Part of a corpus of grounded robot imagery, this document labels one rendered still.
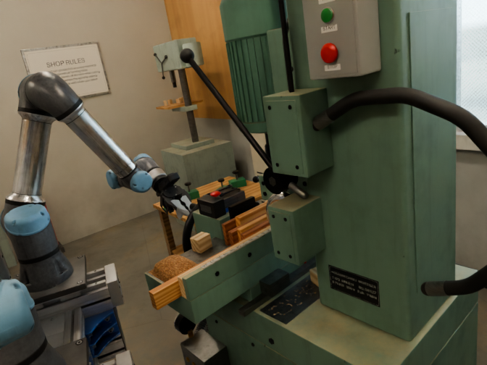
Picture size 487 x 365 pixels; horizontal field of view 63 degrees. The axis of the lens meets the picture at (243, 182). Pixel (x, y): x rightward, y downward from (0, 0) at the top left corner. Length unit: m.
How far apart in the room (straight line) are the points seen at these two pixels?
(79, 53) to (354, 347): 3.47
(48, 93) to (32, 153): 0.22
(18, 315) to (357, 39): 0.58
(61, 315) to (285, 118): 0.94
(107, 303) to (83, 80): 2.79
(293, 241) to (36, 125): 0.92
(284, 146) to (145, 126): 3.41
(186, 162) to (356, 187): 2.56
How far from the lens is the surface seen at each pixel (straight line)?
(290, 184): 0.82
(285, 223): 0.79
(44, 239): 1.31
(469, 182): 2.33
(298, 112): 0.70
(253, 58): 0.92
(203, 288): 0.90
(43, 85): 1.31
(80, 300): 1.37
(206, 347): 1.21
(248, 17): 0.92
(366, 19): 0.66
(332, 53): 0.65
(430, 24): 0.76
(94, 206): 4.03
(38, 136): 1.41
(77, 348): 1.03
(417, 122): 0.73
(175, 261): 0.98
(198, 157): 3.28
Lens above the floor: 1.38
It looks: 17 degrees down
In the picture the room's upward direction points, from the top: 9 degrees counter-clockwise
